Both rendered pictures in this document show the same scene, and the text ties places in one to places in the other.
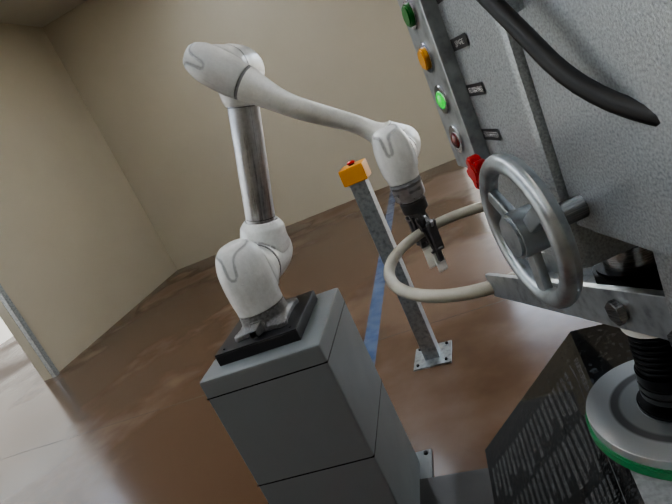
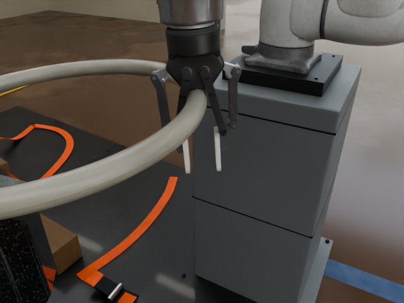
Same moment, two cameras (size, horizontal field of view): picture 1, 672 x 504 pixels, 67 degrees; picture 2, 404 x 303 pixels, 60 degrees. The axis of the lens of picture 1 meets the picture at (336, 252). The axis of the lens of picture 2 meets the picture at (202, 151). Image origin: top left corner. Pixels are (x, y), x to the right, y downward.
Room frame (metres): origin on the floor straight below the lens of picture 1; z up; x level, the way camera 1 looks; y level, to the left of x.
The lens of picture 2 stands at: (1.53, -0.74, 1.13)
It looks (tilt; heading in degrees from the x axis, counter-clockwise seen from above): 31 degrees down; 103
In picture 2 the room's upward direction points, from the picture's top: straight up
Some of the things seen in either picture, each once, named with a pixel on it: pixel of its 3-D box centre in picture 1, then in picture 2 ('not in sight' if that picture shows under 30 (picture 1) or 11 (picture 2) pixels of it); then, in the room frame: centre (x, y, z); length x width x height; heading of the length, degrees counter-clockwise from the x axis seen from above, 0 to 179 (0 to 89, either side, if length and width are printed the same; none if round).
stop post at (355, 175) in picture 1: (394, 265); not in sight; (2.36, -0.24, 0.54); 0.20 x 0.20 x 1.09; 70
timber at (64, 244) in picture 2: not in sight; (44, 240); (0.66, 0.13, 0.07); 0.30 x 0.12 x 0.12; 160
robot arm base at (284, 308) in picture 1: (262, 316); (278, 50); (1.52, 0.29, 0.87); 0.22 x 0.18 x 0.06; 164
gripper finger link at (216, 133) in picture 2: (430, 256); (217, 148); (1.44, -0.25, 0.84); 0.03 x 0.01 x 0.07; 105
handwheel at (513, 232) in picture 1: (561, 215); not in sight; (0.42, -0.20, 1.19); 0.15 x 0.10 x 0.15; 179
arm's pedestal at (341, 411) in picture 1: (324, 428); (269, 182); (1.54, 0.29, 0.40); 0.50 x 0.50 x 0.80; 75
